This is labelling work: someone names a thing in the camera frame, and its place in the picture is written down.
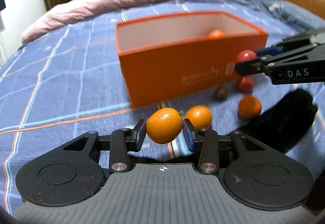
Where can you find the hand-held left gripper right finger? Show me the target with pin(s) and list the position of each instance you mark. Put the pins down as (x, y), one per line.
(188, 135)

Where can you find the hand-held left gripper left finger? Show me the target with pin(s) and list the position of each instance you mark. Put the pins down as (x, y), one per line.
(139, 135)

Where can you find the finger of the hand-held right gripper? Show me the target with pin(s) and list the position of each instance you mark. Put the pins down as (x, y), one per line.
(269, 50)
(254, 66)

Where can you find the red cherry tomato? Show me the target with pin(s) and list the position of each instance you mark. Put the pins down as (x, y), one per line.
(245, 55)
(244, 84)

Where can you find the small mandarin orange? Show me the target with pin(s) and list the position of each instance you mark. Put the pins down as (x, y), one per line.
(163, 126)
(249, 107)
(216, 34)
(199, 116)

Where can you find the orange cardboard box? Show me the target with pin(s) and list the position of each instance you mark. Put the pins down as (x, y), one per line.
(165, 74)

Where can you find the blue denim cloth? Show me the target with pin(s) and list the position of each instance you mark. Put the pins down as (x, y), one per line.
(287, 15)

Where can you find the dark brown cherry tomato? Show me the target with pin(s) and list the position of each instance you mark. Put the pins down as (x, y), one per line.
(220, 93)

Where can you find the black knitted cloth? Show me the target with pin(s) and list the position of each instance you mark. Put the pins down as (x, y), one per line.
(284, 117)

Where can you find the blue plaid bedsheet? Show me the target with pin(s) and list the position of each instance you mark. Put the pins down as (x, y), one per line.
(63, 74)

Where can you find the pink quilt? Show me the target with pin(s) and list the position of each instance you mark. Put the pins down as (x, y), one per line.
(127, 0)

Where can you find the black television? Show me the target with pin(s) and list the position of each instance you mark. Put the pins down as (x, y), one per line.
(2, 1)

